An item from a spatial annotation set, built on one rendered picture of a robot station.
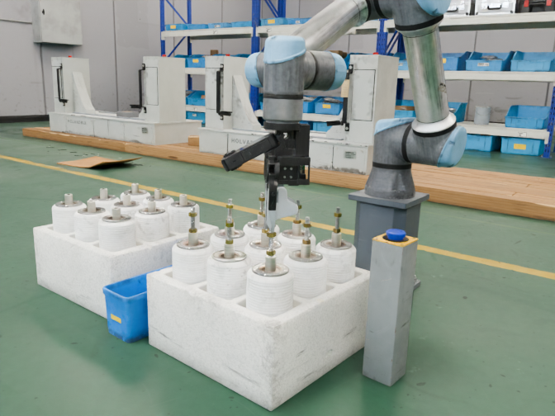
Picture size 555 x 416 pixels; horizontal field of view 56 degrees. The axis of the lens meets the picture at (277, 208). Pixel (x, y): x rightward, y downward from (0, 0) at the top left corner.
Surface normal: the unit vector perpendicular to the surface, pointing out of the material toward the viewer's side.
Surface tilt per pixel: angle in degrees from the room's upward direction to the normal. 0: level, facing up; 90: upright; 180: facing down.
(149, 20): 90
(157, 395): 0
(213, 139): 90
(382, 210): 90
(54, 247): 90
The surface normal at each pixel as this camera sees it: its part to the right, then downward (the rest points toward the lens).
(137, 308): 0.77, 0.21
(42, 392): 0.03, -0.97
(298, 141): 0.11, 0.24
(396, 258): -0.65, 0.16
